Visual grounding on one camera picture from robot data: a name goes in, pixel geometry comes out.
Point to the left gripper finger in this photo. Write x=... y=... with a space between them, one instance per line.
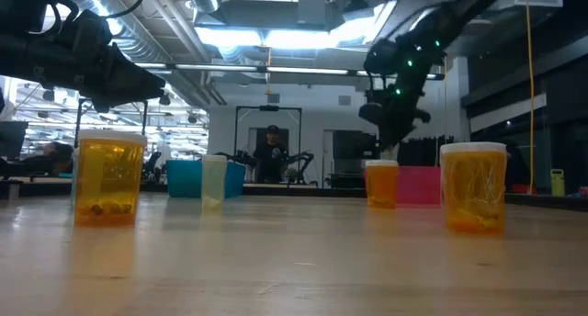
x=133 y=84

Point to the small orange pill bottle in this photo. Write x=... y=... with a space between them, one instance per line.
x=381 y=185

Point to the pale green pill bottle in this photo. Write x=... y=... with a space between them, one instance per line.
x=214 y=183

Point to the black background robot arm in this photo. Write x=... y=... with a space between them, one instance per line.
x=234 y=159
x=301 y=162

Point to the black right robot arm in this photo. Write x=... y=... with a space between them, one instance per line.
x=450 y=17

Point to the red plastic bin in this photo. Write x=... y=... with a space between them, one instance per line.
x=419 y=185

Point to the blue plastic bin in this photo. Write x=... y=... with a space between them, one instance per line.
x=184 y=178

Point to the black curtain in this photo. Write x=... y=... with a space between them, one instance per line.
x=427 y=151

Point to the black cabinet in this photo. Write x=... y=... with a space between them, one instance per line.
x=349 y=155

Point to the dark computer monitor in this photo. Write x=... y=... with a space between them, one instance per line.
x=13 y=139

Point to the person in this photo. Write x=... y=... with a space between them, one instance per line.
x=57 y=155
x=272 y=160

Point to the long ceiling light strip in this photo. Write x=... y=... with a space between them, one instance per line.
x=303 y=71

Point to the lime green container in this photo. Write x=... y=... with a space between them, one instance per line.
x=557 y=183

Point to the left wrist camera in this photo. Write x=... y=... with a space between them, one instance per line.
x=87 y=31

